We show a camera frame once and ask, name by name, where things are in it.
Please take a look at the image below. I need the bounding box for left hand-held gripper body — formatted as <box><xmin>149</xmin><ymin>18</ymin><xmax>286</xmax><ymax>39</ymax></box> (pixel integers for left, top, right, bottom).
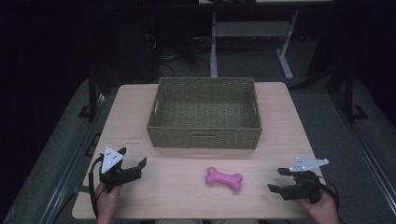
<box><xmin>98</xmin><ymin>146</ymin><xmax>140</xmax><ymax>192</ymax></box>

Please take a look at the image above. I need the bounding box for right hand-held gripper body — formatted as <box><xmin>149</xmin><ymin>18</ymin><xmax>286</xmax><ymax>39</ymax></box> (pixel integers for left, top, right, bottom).
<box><xmin>281</xmin><ymin>156</ymin><xmax>330</xmax><ymax>205</ymax></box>

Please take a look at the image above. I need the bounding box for pink bone-shaped rubber toy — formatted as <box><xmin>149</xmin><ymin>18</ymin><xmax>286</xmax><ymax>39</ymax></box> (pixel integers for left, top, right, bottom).
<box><xmin>205</xmin><ymin>166</ymin><xmax>244</xmax><ymax>192</ymax></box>

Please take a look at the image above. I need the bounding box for green woven basket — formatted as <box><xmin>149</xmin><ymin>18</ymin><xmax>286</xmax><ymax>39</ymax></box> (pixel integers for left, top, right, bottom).
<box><xmin>146</xmin><ymin>77</ymin><xmax>263</xmax><ymax>150</ymax></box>

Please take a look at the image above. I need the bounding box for person's right hand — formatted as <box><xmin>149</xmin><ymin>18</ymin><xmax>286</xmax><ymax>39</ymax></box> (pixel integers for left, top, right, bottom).
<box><xmin>295</xmin><ymin>189</ymin><xmax>341</xmax><ymax>224</ymax></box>

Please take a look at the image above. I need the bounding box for person's left hand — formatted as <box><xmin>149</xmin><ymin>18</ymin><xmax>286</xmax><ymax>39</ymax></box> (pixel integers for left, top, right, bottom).
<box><xmin>94</xmin><ymin>183</ymin><xmax>122</xmax><ymax>224</ymax></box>

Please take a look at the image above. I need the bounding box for black metal stand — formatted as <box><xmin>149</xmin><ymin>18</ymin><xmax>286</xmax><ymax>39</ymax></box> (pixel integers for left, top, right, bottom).
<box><xmin>77</xmin><ymin>69</ymin><xmax>105</xmax><ymax>121</ymax></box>
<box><xmin>340</xmin><ymin>63</ymin><xmax>370</xmax><ymax>121</ymax></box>

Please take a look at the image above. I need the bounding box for black cable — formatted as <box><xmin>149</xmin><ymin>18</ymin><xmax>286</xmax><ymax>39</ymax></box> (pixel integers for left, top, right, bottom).
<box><xmin>317</xmin><ymin>175</ymin><xmax>341</xmax><ymax>213</ymax></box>
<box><xmin>88</xmin><ymin>154</ymin><xmax>106</xmax><ymax>219</ymax></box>

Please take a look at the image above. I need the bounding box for aluminium rail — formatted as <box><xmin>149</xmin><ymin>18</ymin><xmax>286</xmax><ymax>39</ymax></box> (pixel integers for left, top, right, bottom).
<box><xmin>38</xmin><ymin>92</ymin><xmax>110</xmax><ymax>224</ymax></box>
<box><xmin>329</xmin><ymin>91</ymin><xmax>396</xmax><ymax>217</ymax></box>

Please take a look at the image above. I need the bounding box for bundle of floor cables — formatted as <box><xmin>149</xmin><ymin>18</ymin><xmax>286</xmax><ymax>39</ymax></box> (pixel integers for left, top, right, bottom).
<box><xmin>143</xmin><ymin>32</ymin><xmax>213</xmax><ymax>74</ymax></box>

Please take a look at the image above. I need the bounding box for grey metal desk frame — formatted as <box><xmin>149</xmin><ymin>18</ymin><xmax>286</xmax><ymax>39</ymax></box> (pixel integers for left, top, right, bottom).
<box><xmin>199</xmin><ymin>0</ymin><xmax>334</xmax><ymax>81</ymax></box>

